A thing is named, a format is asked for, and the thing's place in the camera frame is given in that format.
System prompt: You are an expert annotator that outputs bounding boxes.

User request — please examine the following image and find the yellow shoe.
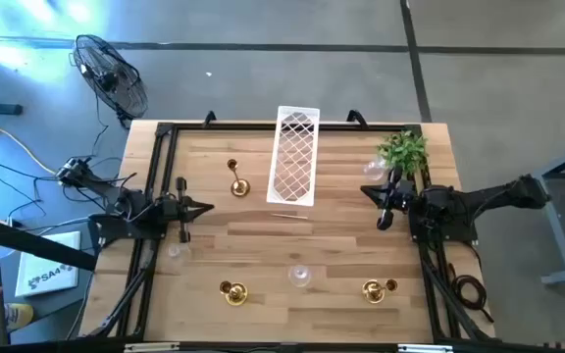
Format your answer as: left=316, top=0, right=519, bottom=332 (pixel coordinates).
left=5, top=302, right=35, bottom=331

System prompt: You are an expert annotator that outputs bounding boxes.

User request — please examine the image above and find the tall brass candlestick holder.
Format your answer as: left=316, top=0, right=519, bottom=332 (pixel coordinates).
left=227, top=158, right=252, bottom=199
left=219, top=279, right=249, bottom=307
left=361, top=277, right=399, bottom=305

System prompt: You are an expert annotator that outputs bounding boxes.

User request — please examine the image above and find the black diagonal beam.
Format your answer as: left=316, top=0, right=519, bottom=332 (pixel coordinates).
left=0, top=213, right=98, bottom=273

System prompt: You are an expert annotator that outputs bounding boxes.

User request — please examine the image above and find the green potted plant white pot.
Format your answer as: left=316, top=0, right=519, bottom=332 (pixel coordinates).
left=376, top=128, right=431, bottom=178

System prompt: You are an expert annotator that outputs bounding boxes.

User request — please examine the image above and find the white lattice plastic tray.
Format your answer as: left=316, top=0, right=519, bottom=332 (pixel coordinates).
left=265, top=105, right=322, bottom=221

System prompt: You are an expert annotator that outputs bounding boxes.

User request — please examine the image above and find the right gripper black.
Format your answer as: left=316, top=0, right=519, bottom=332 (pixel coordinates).
left=360, top=167, right=418, bottom=232

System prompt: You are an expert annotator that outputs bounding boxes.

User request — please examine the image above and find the coiled black cable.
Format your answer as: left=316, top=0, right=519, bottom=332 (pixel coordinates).
left=450, top=262, right=495, bottom=325

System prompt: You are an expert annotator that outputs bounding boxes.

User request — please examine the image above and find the white box black print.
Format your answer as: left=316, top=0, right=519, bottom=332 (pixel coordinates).
left=15, top=230, right=81, bottom=298

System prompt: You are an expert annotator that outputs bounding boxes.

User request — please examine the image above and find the silver metal bracket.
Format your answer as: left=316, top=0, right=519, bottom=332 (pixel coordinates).
left=396, top=343, right=455, bottom=353
left=123, top=342, right=181, bottom=353

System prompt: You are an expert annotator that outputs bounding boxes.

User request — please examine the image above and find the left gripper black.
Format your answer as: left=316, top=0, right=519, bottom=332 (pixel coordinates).
left=158, top=176, right=215, bottom=245

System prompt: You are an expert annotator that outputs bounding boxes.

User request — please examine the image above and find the black metal table frame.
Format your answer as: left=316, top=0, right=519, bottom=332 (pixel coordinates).
left=79, top=120, right=498, bottom=344

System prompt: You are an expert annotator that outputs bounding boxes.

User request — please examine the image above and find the black floor fan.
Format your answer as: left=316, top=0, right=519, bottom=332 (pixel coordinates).
left=69, top=33, right=149, bottom=129

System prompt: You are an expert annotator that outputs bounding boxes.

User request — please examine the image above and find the ribbed clear glass candle holder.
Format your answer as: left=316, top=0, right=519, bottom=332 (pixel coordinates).
left=286, top=264, right=313, bottom=289
left=166, top=241, right=191, bottom=261
left=362, top=159, right=387, bottom=182

